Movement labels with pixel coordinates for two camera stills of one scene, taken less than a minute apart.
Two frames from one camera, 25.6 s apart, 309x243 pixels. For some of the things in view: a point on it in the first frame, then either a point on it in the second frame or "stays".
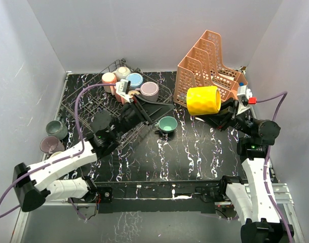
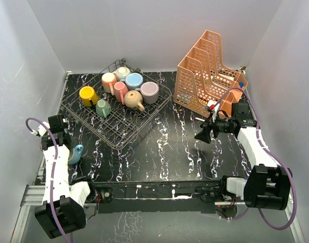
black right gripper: x=225 y=116 to x=204 y=134
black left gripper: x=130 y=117 to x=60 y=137
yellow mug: x=203 y=100 to x=86 y=93
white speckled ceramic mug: x=121 y=72 stays
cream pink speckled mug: x=109 y=78 stays
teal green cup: x=167 y=124 to x=103 y=108
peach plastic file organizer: x=203 y=66 stays
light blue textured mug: x=136 y=80 stays
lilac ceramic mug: x=149 y=91 stays
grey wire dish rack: x=111 y=95 stays
